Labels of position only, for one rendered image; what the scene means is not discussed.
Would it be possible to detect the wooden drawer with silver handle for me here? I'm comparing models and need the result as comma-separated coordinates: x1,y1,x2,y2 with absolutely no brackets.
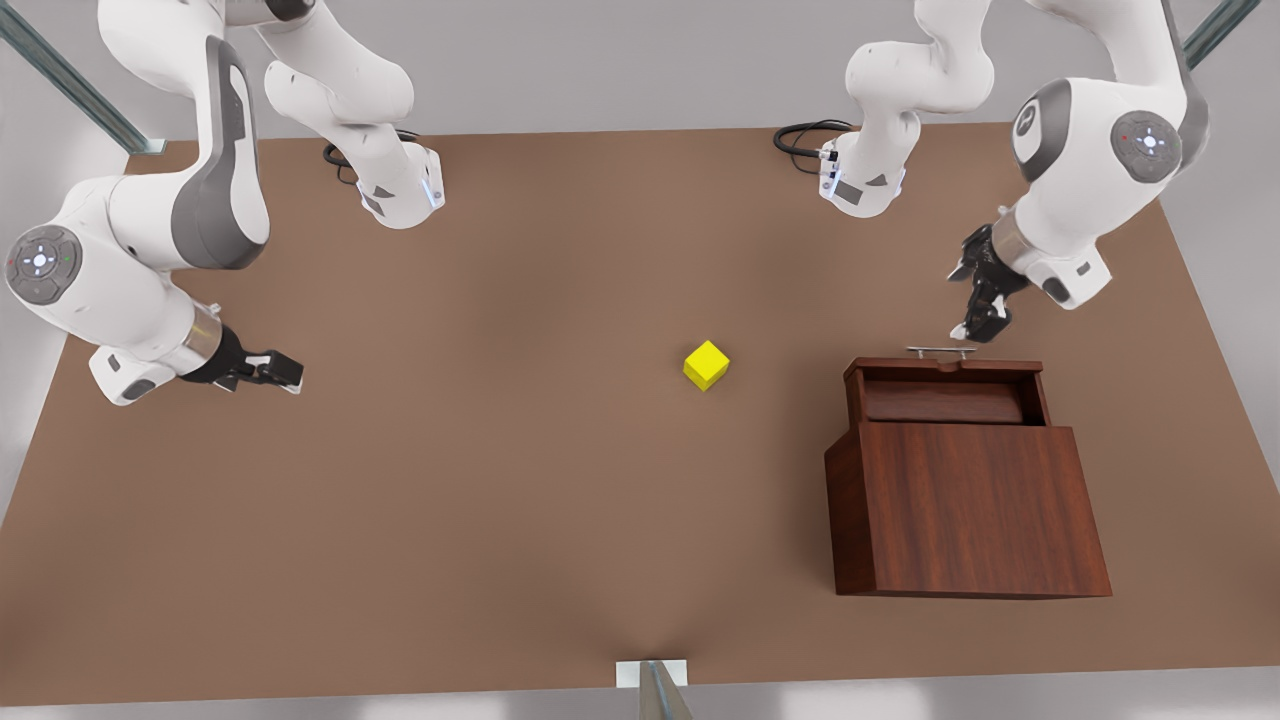
843,345,1052,429

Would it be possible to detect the dark wooden drawer cabinet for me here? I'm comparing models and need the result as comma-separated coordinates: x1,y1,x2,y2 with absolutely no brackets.
824,420,1114,600

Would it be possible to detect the yellow square cube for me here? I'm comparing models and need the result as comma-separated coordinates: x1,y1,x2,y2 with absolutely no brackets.
683,340,731,393

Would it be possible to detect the silver frame post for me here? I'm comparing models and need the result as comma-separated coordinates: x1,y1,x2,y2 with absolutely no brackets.
1182,0,1264,70
614,658,694,720
0,0,168,157

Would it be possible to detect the black cable loop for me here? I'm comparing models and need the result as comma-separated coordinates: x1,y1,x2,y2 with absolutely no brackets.
772,119,859,178
322,128,423,188

